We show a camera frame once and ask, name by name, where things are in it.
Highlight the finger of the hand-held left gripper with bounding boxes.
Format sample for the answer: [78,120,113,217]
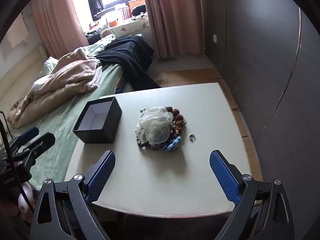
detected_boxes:
[11,132,56,167]
[9,127,40,147]

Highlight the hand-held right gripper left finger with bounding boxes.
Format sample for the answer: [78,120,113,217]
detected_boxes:
[29,150,116,240]

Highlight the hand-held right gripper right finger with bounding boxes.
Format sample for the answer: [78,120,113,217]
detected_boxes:
[209,150,295,240]

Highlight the black square box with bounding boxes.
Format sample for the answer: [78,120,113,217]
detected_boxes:
[73,96,123,144]

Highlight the blue bead bracelet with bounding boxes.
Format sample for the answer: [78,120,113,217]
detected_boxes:
[160,135,182,152]

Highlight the clear plastic bag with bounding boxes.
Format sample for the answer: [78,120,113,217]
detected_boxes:
[139,106,174,144]

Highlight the person's left hand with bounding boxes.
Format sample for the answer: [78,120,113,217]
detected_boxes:
[0,181,38,224]

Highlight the beige duvet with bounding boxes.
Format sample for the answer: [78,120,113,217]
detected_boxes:
[7,90,85,129]

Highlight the bed with green sheet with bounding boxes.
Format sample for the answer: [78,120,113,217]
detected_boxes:
[0,62,130,190]

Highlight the beige headboard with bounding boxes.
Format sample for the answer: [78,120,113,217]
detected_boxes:
[0,42,50,110]

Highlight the pink fleece blanket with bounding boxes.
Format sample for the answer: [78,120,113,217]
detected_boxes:
[30,47,103,95]

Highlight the beige hanging cloth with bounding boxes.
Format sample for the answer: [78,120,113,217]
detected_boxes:
[6,15,29,48]

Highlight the black knit blanket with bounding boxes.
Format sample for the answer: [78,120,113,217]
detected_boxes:
[95,35,162,89]

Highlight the grey wardrobe door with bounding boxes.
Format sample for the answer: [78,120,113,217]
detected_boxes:
[205,0,320,205]

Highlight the white container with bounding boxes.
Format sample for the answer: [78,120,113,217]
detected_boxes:
[106,12,120,28]

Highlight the floral print cloth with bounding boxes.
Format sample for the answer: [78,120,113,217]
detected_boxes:
[110,17,150,37]

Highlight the orange box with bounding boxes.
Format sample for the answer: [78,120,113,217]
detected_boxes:
[129,0,145,10]

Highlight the thin black cable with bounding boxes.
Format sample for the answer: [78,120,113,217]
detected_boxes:
[0,110,34,212]

